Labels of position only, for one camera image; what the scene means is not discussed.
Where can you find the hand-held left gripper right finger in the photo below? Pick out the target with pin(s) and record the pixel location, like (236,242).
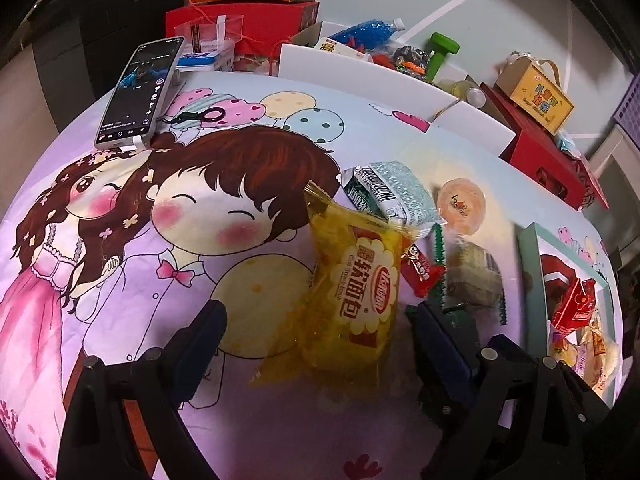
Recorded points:
(445,360)

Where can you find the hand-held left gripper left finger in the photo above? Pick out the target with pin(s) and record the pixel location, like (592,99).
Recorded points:
(200,350)

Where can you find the clear packet green serrated edges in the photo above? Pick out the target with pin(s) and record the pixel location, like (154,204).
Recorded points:
(472,272)

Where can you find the small red candy packet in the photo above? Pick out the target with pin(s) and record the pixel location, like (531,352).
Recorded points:
(421,270)

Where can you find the teal rimmed white tray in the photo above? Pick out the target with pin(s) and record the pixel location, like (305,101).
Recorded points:
(530,280)

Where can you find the yellow bread packet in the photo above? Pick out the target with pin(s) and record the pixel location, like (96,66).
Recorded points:
(350,285)

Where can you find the red snack packet white crosses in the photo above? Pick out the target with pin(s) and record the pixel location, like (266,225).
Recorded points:
(577,305)

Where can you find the beige orange-print snack packet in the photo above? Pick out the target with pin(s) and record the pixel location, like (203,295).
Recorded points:
(597,355)

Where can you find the round orange pastry packet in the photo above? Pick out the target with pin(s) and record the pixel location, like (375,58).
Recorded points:
(461,205)

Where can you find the pale green white snack packet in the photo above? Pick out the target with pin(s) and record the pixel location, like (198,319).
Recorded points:
(405,192)

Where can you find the dark green snack packet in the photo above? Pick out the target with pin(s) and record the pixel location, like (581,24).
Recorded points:
(362,197)

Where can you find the printed cartoon blanket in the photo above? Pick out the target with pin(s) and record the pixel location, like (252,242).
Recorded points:
(175,240)

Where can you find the red gift box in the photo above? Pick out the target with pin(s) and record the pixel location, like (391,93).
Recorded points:
(540,155)

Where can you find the white shelf unit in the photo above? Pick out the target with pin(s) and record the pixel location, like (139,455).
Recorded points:
(617,185)

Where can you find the smartphone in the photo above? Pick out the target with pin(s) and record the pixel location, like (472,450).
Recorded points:
(140,92)

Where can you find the white cardboard box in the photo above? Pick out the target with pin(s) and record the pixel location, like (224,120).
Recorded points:
(400,90)

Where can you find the blue white small box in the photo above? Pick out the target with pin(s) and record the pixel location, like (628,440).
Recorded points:
(197,60)

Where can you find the toy car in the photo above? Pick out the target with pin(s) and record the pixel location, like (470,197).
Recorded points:
(411,60)

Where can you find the green dumbbell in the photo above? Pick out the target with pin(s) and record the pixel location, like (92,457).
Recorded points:
(441,52)

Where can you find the purple plastic basket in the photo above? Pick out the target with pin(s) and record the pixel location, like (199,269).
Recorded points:
(629,110)

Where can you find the clear plastic box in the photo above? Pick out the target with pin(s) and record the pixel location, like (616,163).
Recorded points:
(210,35)

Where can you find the white orange carton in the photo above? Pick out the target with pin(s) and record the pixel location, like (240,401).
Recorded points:
(342,49)

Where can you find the red cardboard box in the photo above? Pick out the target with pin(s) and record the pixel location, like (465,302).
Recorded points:
(280,25)

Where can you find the black cabinet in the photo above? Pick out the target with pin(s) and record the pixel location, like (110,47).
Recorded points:
(110,25)

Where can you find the bottle of blue beads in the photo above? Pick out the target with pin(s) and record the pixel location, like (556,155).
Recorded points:
(365,31)

